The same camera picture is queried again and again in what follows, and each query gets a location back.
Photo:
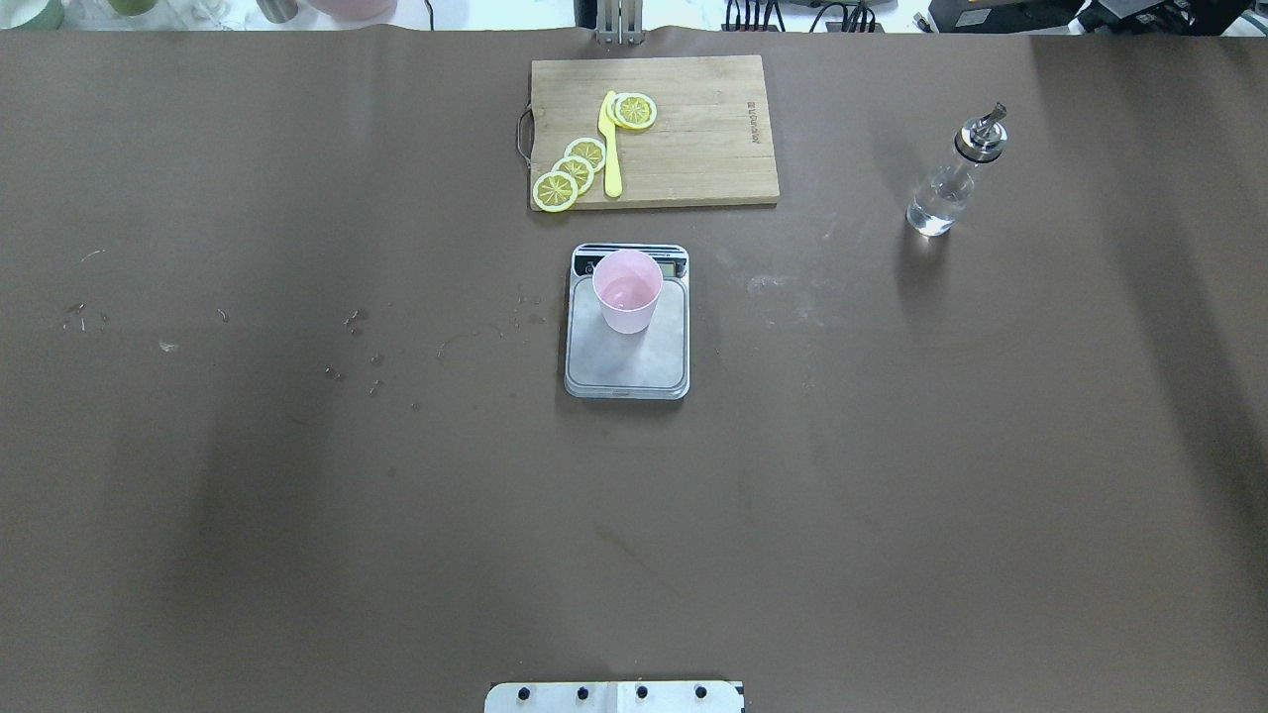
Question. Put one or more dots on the lemon slice four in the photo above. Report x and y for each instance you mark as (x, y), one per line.
(554, 191)

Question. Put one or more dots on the aluminium frame post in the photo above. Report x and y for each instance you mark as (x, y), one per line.
(619, 22)

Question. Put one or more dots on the pink bowl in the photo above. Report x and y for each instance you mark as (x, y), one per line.
(354, 10)

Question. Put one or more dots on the silver kitchen scale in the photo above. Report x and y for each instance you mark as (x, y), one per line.
(604, 364)

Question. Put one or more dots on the glass sauce bottle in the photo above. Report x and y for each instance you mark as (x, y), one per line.
(943, 195)

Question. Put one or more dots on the black water bottle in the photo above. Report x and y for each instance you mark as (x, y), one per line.
(278, 12)

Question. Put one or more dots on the lemon slice two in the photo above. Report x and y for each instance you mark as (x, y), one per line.
(591, 149)

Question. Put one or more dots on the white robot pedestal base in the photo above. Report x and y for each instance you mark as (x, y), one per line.
(687, 695)

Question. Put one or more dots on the lemon slice one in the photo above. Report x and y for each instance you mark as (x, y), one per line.
(633, 111)

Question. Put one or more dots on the pink plastic cup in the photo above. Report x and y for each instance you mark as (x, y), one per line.
(628, 285)

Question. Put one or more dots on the yellow plastic knife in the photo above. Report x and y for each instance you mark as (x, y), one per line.
(612, 178)

